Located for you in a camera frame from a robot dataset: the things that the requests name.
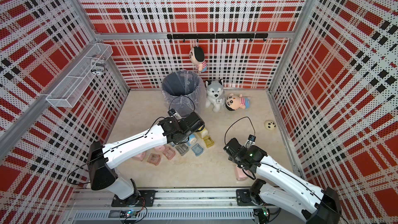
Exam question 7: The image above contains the lying cartoon boy doll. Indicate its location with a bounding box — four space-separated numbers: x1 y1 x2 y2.
225 94 250 111

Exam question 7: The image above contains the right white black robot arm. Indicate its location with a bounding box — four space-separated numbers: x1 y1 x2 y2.
223 138 342 224

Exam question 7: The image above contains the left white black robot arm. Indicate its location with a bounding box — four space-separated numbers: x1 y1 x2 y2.
87 112 205 205

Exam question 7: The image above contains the pink sharpener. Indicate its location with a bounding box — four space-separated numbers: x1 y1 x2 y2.
234 167 248 181
154 145 166 152
133 151 146 161

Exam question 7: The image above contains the grey bin with plastic liner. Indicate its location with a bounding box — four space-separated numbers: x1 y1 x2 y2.
161 70 207 117

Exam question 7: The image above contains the cream panda face ball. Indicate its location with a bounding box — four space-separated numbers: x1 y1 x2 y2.
264 120 277 131

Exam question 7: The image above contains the husky plush toy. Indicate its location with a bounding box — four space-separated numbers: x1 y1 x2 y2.
205 79 226 113

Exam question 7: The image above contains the black white can in basket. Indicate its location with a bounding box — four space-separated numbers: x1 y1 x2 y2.
91 54 106 76

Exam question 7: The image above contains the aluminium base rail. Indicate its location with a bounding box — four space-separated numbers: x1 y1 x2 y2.
69 188 324 222

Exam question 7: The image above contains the hanging cartoon boy doll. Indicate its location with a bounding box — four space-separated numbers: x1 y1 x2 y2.
189 47 207 73

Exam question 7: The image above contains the translucent grey sharpener tray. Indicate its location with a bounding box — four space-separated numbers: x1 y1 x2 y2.
176 144 189 156

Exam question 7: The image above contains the white wire wall basket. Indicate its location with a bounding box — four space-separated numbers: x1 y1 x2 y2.
46 43 113 108

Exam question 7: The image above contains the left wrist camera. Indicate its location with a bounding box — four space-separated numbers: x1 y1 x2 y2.
168 108 182 120

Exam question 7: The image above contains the right green circuit board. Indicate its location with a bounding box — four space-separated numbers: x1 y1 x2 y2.
253 208 270 224

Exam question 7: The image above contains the translucent blue sharpener tray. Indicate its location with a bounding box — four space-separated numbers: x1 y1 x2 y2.
191 144 204 157

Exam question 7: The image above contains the green circuit board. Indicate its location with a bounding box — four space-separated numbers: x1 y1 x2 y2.
119 210 139 219
253 208 270 224

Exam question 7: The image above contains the blue sharpener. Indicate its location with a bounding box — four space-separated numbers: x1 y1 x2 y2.
186 134 197 146

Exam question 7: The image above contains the yellow pencil sharpener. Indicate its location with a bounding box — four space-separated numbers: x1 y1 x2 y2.
196 128 209 139

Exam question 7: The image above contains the translucent pink sharpener tray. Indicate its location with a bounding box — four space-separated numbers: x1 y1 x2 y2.
147 153 161 166

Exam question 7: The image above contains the translucent yellow sharpener tray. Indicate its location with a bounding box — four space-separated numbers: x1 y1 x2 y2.
203 135 215 148

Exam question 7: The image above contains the black wall hook rail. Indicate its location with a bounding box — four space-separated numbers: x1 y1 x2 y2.
167 33 268 41

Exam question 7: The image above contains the left green circuit board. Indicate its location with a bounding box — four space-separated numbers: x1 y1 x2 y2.
119 210 139 219

